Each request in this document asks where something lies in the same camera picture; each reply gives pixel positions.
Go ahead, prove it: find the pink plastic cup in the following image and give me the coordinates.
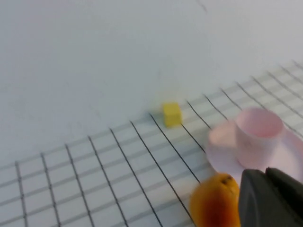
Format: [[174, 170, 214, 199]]
[[234, 106, 284, 170]]

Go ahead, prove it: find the pink plastic plate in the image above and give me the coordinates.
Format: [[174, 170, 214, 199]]
[[205, 122, 303, 183]]

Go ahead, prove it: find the orange mango fruit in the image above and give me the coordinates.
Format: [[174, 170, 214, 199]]
[[190, 173, 241, 227]]

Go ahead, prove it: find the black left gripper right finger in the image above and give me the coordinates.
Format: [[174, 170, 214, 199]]
[[265, 166, 303, 227]]

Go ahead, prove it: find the yellow cube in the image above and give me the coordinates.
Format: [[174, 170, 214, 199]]
[[162, 102, 182, 128]]

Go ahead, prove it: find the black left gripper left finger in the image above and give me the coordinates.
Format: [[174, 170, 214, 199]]
[[238, 168, 302, 227]]

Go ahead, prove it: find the white black-grid table mat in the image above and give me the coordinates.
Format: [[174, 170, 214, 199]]
[[0, 60, 303, 227]]

